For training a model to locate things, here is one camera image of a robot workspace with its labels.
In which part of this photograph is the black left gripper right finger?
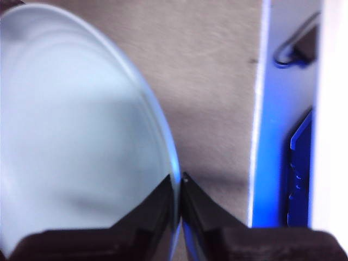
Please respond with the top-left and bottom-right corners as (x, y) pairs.
(181, 171), (348, 261)

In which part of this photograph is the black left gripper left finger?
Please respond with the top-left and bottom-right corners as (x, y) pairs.
(8, 175), (175, 261)

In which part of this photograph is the blue round plate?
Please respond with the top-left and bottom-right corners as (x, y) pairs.
(0, 2), (182, 261)

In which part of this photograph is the dark flat device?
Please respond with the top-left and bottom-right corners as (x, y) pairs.
(285, 108), (313, 228)

